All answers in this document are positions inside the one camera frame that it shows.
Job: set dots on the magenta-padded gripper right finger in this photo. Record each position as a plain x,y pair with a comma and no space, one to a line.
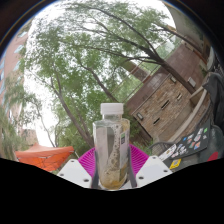
140,160

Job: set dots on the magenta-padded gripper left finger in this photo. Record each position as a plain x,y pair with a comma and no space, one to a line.
85,161

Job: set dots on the clear white-capped drink bottle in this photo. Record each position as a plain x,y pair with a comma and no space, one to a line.
111,146

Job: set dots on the yellow square card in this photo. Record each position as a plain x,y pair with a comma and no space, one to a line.
175,163

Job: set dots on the orange canopy tent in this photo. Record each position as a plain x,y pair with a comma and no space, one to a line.
43,156

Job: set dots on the slim leaning tree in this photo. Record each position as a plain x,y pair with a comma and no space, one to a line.
71,116

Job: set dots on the black laptop with stickers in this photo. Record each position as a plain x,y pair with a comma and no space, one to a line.
196,141

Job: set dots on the tall dark-trunk tree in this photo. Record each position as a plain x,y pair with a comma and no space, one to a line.
173,68

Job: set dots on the black wall lantern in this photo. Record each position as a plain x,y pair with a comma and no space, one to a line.
140,116
173,79

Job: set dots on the grey wall box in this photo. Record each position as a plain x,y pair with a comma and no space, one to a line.
192,82

